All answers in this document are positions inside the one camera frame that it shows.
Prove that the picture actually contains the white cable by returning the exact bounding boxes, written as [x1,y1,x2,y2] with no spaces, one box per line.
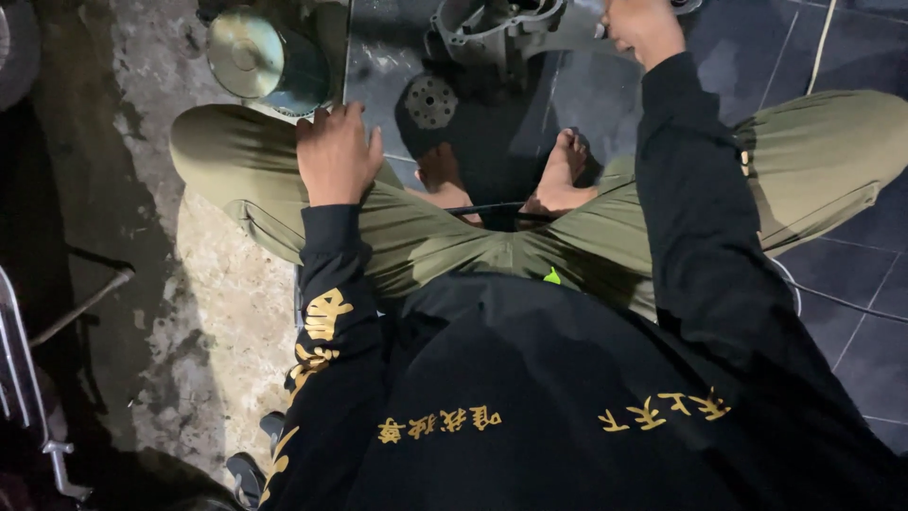
[806,0,839,96]

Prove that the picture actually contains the perforated round metal disc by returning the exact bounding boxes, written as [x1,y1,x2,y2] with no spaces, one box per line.
[404,75,459,131]

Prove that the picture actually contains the person's left hand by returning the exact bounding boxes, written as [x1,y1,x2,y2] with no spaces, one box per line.
[296,101,385,208]

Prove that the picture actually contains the person's leg olive trousers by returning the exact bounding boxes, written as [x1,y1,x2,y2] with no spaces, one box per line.
[169,104,519,292]
[518,89,908,322]

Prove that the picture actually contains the person's foot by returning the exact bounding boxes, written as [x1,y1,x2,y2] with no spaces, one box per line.
[519,128,600,220]
[406,142,485,228]

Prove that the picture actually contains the person's left foot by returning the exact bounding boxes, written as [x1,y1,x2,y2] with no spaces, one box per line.
[406,142,485,228]

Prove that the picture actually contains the person's black printed shirt torso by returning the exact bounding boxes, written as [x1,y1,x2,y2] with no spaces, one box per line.
[259,271,908,511]

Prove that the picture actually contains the person's right hand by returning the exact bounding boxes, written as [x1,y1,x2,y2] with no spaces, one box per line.
[602,0,688,72]

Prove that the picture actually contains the grey metal engine casing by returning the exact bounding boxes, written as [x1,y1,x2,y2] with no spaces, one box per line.
[429,0,705,75]

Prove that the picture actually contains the person's left leg olive trousers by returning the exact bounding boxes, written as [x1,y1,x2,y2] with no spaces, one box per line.
[169,104,519,292]

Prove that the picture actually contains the round metal drum part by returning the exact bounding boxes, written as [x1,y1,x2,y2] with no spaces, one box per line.
[205,6,332,119]

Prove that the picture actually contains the silver metal frame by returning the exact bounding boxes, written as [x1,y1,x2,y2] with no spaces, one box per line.
[0,265,95,502]

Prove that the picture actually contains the grey cable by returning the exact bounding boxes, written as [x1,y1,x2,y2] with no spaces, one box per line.
[768,257,908,325]

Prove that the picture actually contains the thin metal rod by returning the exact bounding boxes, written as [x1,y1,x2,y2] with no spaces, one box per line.
[28,265,136,349]

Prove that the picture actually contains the person's right leg olive trousers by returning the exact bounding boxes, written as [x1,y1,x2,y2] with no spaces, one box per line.
[518,89,908,322]

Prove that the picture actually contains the person's right foot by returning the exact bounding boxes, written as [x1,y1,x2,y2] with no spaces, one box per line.
[519,128,600,220]

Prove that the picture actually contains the black sandal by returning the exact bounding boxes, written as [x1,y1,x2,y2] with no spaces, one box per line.
[226,452,268,511]
[259,410,288,455]

